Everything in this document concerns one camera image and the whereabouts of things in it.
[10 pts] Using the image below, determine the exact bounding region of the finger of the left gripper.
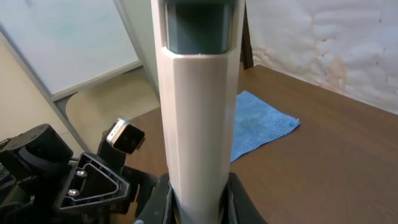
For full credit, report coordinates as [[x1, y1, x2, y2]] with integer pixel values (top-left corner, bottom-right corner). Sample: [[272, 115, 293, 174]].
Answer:
[[121, 166, 159, 218], [52, 151, 131, 216]]

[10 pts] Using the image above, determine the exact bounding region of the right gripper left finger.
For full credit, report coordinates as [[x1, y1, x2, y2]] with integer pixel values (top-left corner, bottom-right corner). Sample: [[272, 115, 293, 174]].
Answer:
[[135, 173, 175, 224]]

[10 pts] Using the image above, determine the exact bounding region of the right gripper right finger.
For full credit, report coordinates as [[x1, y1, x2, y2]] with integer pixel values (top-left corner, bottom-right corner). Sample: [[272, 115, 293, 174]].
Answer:
[[225, 172, 269, 224]]

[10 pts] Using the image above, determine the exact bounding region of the white pipette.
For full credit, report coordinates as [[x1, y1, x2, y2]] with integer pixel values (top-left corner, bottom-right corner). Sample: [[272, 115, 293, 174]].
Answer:
[[150, 0, 246, 224]]

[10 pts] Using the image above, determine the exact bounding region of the blue cloth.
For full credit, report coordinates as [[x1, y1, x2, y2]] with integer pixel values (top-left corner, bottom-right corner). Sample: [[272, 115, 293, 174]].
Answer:
[[229, 90, 302, 163]]

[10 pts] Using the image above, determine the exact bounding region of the grey framed white panel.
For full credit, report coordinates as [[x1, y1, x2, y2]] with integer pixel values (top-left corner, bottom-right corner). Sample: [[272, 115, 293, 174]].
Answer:
[[0, 0, 161, 153]]

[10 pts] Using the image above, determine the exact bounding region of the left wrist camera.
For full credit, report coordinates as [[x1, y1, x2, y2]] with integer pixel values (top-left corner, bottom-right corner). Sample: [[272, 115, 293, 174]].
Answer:
[[105, 118, 146, 156]]

